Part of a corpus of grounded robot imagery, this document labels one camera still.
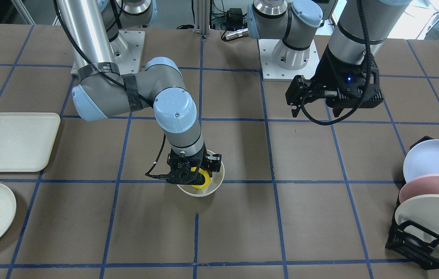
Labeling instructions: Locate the black dish rack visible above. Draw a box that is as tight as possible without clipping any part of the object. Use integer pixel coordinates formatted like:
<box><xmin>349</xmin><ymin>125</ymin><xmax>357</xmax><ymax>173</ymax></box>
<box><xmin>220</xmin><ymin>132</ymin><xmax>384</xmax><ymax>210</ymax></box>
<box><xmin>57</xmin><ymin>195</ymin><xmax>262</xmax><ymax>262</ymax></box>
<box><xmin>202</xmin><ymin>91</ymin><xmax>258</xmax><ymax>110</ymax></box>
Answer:
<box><xmin>385</xmin><ymin>136</ymin><xmax>439</xmax><ymax>270</ymax></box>

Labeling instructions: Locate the cream bowl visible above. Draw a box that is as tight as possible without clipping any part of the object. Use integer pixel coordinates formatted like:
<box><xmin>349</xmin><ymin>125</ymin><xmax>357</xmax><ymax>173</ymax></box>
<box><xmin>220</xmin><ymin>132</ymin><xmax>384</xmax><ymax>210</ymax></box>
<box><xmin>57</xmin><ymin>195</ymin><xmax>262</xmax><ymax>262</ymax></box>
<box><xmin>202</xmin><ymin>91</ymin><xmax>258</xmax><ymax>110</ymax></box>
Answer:
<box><xmin>177</xmin><ymin>162</ymin><xmax>225</xmax><ymax>197</ymax></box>

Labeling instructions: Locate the cream rectangular tray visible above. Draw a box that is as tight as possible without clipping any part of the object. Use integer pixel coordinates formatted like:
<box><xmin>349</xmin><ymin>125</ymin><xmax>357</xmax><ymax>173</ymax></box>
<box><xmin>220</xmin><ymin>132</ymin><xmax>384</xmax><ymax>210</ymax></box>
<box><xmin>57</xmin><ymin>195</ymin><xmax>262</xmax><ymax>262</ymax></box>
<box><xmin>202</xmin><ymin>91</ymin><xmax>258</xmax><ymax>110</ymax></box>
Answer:
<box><xmin>0</xmin><ymin>112</ymin><xmax>60</xmax><ymax>172</ymax></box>

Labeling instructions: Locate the cream plate in rack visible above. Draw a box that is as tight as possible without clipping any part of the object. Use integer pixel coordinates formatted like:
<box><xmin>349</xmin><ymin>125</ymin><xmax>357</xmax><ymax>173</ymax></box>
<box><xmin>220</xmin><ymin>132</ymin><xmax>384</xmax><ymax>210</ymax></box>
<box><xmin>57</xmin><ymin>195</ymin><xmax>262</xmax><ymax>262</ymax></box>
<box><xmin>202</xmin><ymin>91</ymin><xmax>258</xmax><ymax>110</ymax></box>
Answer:
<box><xmin>394</xmin><ymin>194</ymin><xmax>439</xmax><ymax>247</ymax></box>

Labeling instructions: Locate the lavender plate in rack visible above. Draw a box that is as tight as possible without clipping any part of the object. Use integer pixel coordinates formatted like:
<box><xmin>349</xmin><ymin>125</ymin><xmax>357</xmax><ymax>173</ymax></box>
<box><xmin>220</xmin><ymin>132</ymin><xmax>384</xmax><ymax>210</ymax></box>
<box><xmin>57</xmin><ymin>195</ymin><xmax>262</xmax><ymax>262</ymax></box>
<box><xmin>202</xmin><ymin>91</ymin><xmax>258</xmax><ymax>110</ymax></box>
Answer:
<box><xmin>403</xmin><ymin>139</ymin><xmax>439</xmax><ymax>182</ymax></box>

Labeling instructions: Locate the pink plate in rack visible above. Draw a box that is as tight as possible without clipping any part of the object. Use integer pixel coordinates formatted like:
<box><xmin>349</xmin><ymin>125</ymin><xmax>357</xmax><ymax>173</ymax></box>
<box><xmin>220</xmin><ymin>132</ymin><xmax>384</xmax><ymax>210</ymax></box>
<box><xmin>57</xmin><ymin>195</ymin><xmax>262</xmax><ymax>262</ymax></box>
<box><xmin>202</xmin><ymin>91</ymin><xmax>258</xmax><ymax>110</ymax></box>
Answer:
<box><xmin>399</xmin><ymin>174</ymin><xmax>439</xmax><ymax>203</ymax></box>

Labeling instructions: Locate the yellow lemon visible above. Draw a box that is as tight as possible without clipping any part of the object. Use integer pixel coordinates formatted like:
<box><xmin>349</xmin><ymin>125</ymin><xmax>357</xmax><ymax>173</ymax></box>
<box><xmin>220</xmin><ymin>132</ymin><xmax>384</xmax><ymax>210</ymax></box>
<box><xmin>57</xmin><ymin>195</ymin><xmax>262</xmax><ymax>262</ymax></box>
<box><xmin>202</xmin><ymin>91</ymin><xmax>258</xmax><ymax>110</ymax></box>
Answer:
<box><xmin>191</xmin><ymin>167</ymin><xmax>212</xmax><ymax>189</ymax></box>

